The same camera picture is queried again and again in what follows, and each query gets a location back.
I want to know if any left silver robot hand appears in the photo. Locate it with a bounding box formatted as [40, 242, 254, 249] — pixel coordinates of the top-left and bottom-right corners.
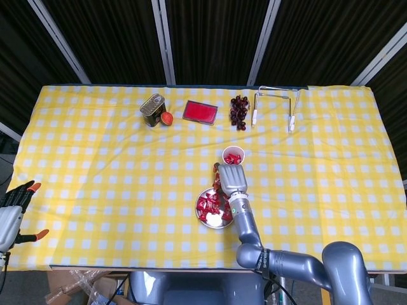
[0, 180, 50, 252]

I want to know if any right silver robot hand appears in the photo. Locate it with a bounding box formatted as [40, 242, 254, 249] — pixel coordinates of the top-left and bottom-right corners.
[212, 162, 249, 195]

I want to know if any white paper cup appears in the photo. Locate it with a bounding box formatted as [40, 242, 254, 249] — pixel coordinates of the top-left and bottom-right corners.
[221, 145, 245, 166]

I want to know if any metal bowl of red candies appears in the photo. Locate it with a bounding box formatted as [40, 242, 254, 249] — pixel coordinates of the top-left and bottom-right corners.
[194, 187, 235, 228]

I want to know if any dark red grape bunch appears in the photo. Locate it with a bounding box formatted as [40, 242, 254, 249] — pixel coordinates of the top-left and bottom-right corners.
[229, 95, 250, 132]

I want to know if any brown cardboard box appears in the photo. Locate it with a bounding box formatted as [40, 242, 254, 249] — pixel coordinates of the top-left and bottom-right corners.
[44, 269, 131, 305]

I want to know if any yellow white checked tablecloth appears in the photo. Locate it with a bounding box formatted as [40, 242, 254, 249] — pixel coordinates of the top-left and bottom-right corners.
[5, 84, 407, 273]

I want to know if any dark green luncheon meat can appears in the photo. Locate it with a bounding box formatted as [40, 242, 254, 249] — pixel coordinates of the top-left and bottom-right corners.
[139, 93, 167, 128]

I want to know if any grey robot torso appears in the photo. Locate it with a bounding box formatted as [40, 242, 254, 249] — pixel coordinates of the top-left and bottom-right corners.
[128, 271, 265, 305]

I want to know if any black pleated curtain panel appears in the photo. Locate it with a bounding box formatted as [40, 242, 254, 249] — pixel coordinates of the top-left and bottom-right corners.
[0, 0, 80, 128]
[365, 41, 407, 182]
[165, 0, 271, 86]
[41, 0, 169, 85]
[257, 0, 407, 86]

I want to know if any metal wire stand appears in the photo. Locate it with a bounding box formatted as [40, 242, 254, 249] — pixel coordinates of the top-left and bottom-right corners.
[251, 85, 302, 133]

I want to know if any red ink pad black frame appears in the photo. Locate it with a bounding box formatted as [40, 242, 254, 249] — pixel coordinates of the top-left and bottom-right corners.
[182, 100, 219, 126]

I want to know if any black printed arm strap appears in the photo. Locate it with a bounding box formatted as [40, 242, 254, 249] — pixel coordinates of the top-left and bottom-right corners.
[259, 248, 271, 277]

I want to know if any silver partition post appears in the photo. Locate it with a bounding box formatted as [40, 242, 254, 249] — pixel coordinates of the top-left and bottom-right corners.
[151, 0, 177, 86]
[247, 0, 282, 86]
[27, 0, 92, 84]
[0, 122, 22, 142]
[350, 22, 407, 86]

